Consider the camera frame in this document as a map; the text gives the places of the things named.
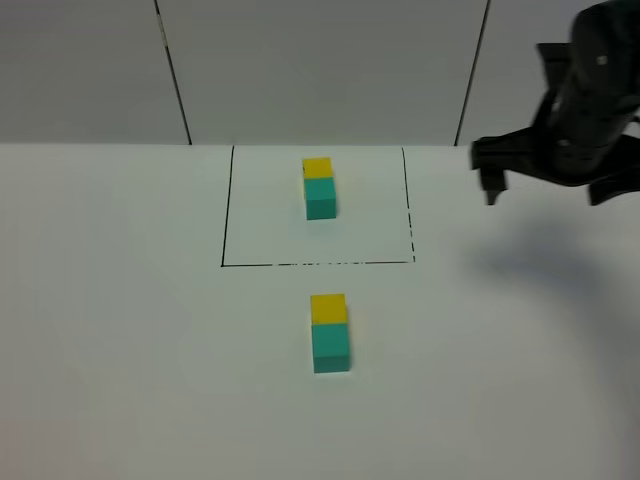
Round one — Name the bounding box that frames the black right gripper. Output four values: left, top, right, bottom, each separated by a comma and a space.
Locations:
469, 42, 640, 207

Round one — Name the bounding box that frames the yellow template block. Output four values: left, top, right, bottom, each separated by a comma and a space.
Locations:
302, 157, 333, 180

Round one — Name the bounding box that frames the teal template block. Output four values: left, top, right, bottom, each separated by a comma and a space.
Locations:
304, 177, 337, 220

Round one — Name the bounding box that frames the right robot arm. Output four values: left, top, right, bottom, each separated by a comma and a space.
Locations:
470, 1, 639, 205

